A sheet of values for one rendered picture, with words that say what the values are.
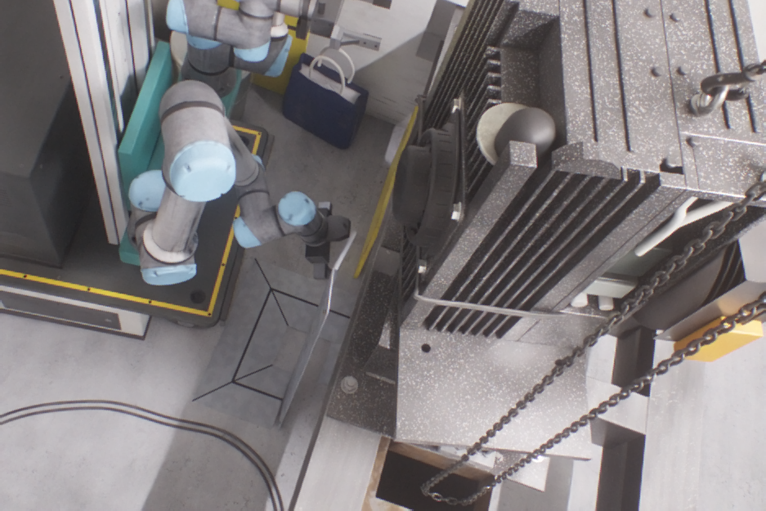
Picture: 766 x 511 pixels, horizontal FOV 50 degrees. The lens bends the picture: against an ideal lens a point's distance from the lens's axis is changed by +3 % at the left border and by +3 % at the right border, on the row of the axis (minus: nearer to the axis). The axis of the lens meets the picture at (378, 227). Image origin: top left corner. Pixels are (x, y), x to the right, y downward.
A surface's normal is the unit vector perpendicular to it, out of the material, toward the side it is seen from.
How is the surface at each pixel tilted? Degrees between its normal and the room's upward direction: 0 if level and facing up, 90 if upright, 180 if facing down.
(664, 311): 90
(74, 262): 0
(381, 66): 90
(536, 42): 90
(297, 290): 10
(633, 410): 0
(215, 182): 83
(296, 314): 7
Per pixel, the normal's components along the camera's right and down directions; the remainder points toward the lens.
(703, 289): -0.98, -0.13
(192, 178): 0.30, 0.82
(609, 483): 0.20, -0.44
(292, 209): -0.21, -0.34
